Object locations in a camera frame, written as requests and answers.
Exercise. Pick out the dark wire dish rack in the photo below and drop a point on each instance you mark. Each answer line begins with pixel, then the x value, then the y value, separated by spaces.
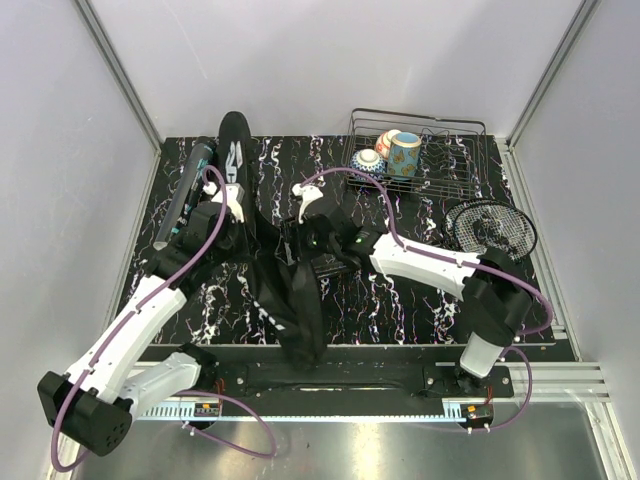
pixel 453 157

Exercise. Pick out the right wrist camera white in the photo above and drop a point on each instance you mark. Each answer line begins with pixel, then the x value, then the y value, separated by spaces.
pixel 306 194

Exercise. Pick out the black Crossway racket bag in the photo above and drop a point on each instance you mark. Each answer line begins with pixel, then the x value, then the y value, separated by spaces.
pixel 288 293

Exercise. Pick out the red white patterned cup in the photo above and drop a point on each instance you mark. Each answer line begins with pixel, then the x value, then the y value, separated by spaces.
pixel 384 141

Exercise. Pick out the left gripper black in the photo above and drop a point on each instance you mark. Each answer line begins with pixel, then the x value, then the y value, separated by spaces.
pixel 250 246

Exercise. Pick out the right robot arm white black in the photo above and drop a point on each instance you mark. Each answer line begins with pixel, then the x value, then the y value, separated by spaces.
pixel 495 301

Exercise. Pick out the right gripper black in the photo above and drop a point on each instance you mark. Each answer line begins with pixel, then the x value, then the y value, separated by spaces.
pixel 302 228

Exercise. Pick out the black badminton racket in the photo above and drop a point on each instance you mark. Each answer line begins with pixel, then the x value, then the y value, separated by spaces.
pixel 361 249
pixel 477 224

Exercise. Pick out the black shuttlecock tube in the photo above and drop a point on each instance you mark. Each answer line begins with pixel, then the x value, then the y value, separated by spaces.
pixel 187 192

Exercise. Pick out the light blue butterfly cup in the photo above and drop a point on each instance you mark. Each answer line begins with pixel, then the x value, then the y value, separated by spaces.
pixel 403 159

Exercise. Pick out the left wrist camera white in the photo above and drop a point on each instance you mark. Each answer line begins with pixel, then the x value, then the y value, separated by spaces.
pixel 232 193

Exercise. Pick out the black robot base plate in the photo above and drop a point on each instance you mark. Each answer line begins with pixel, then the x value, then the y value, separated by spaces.
pixel 352 381

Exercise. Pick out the blue white patterned bowl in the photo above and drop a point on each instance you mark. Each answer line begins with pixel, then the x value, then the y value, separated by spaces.
pixel 371 163

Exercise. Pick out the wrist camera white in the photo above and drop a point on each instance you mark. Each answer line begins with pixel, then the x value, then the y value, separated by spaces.
pixel 232 193
pixel 306 194

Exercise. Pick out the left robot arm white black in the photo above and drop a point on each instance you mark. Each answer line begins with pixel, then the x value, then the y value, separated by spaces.
pixel 97 399

